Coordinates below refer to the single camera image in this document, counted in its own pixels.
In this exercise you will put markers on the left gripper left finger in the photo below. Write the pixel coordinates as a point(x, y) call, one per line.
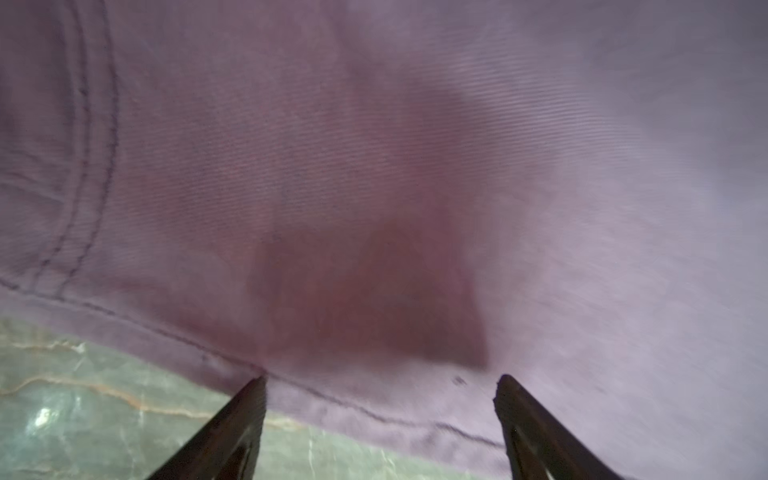
point(227, 446)

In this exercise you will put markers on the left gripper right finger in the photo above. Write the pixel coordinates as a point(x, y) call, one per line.
point(538, 446)

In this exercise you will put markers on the purple trousers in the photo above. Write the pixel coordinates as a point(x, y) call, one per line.
point(384, 206)

